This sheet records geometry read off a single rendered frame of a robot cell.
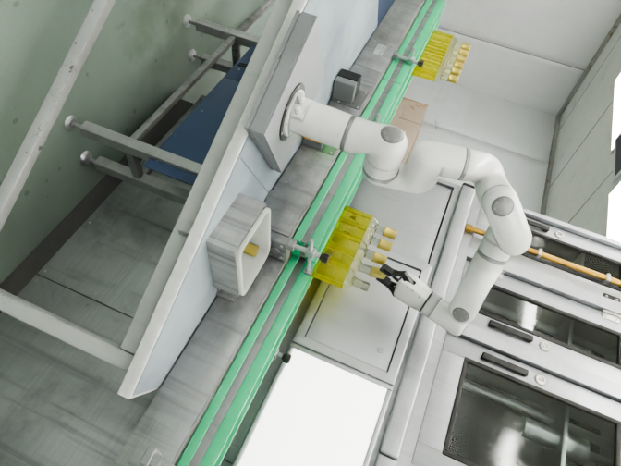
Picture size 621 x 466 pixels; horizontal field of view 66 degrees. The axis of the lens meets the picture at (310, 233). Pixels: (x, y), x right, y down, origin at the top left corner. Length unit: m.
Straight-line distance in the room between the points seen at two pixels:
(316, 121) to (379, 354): 0.75
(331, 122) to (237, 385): 0.72
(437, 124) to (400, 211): 5.28
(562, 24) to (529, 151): 1.64
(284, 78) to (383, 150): 0.29
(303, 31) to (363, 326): 0.91
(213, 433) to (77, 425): 0.45
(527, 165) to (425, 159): 5.90
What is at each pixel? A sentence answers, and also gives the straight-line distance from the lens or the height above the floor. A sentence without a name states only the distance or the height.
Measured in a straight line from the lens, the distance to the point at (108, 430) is 1.54.
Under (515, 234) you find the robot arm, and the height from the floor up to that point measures 1.43.
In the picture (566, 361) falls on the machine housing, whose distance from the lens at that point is 1.84.
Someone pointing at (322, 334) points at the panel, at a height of 1.06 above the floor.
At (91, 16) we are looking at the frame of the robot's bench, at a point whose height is 0.18.
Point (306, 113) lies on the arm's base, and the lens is 1.23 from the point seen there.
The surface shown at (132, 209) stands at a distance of 1.90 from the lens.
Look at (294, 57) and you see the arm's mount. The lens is 1.19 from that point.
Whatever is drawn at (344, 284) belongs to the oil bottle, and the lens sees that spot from 1.49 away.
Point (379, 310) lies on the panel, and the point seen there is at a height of 1.20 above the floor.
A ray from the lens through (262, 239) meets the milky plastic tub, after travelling 1.34.
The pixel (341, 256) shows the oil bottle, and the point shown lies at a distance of 1.51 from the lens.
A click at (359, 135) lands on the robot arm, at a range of 1.21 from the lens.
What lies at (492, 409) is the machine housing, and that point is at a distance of 1.66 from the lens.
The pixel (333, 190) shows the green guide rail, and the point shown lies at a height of 0.92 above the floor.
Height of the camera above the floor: 1.17
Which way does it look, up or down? 10 degrees down
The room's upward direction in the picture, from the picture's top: 111 degrees clockwise
